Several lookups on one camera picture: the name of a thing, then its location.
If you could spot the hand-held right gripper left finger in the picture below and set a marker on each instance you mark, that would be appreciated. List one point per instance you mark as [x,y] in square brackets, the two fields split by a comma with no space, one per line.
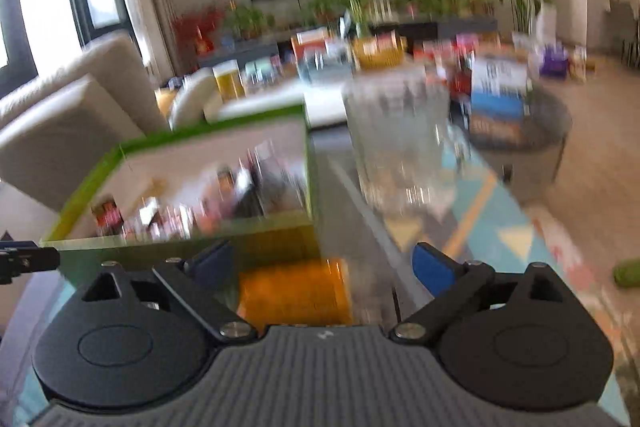
[210,264]

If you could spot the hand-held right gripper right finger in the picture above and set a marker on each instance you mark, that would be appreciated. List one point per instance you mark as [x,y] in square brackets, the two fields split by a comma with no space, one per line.
[432,267]

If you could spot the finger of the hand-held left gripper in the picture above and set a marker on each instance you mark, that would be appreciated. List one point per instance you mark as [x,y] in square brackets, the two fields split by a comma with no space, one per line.
[35,259]

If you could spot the green cardboard box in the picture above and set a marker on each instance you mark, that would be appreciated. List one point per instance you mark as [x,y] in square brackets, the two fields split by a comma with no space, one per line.
[280,244]

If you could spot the yellow snack packet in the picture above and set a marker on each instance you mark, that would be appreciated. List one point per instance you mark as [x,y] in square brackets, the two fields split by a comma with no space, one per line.
[295,292]

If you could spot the dark snack foil packet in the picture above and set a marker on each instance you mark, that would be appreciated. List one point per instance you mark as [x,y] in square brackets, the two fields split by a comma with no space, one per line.
[270,194]

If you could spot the clear glass mug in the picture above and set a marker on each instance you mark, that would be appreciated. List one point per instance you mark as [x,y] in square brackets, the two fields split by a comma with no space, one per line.
[395,142]

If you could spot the beige sofa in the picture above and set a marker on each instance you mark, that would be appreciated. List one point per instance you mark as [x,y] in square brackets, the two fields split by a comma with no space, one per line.
[85,117]

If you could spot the white coffee table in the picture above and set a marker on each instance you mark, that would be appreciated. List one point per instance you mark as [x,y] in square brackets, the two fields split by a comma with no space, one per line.
[280,104]

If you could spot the round dark side table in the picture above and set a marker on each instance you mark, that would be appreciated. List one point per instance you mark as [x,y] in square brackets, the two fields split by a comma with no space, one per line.
[545,127]

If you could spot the blue white carton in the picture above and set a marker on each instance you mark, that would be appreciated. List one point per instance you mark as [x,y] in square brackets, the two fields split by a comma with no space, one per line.
[500,97]

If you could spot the yellow can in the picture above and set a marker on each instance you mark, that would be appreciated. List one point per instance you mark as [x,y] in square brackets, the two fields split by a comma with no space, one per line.
[229,82]

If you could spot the green slipper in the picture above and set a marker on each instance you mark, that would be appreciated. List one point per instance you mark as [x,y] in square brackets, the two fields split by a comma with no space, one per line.
[627,274]

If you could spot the yellow woven basket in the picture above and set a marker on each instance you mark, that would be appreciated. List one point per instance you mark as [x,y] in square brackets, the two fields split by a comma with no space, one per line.
[379,53]

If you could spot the grey blue storage basket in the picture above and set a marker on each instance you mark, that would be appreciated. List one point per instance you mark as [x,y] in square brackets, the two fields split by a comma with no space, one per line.
[325,67]

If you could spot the purple bag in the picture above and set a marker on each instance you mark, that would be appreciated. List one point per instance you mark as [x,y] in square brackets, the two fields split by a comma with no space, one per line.
[554,64]

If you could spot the red flower plant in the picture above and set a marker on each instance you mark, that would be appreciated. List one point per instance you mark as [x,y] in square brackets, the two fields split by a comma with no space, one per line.
[197,27]

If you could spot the orange storage box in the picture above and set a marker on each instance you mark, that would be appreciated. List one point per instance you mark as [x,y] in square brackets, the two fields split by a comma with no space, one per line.
[310,42]

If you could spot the white air purifier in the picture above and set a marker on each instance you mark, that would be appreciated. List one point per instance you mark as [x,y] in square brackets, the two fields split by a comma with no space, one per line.
[546,24]

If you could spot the tall leafy floor plant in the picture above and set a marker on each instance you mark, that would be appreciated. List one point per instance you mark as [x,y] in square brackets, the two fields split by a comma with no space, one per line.
[525,2]

